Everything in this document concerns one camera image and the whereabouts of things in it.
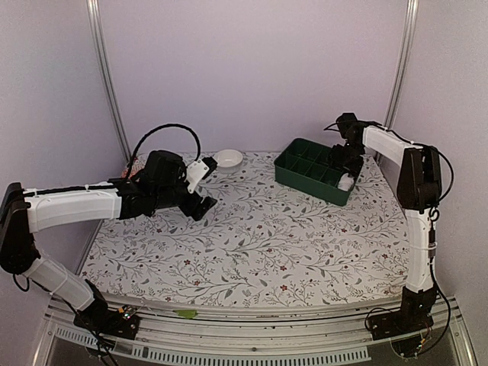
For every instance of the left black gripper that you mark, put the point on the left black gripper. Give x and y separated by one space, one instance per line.
191 209

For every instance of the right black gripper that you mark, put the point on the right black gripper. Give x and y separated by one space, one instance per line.
354 168

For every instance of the white underwear black trim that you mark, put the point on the white underwear black trim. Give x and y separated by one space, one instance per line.
346 182

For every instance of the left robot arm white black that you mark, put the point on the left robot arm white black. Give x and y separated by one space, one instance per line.
165 181

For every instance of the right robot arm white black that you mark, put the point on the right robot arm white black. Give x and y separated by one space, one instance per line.
419 193

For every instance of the green divided organizer tray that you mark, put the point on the green divided organizer tray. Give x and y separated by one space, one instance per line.
304 166

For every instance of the white ceramic bowl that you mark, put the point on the white ceramic bowl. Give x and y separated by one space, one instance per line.
228 160

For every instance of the red patterned cupcake cup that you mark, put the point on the red patterned cupcake cup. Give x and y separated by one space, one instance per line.
126 173

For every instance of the floral patterned table mat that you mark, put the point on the floral patterned table mat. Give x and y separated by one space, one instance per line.
262 245

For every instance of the green tape piece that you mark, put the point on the green tape piece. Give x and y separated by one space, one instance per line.
186 313

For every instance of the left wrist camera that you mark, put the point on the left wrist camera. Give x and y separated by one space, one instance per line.
198 170

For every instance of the right aluminium frame post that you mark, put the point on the right aluminium frame post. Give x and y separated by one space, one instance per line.
406 44

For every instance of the aluminium frame post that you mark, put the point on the aluminium frame post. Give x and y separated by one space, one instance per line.
406 44
94 19

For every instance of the aluminium front rail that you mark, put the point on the aluminium front rail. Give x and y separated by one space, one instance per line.
319 335

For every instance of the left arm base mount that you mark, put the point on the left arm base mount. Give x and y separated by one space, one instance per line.
100 320

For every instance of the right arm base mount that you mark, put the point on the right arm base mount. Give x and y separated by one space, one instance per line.
407 335

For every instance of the left aluminium frame post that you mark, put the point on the left aluminium frame post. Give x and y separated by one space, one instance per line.
94 19

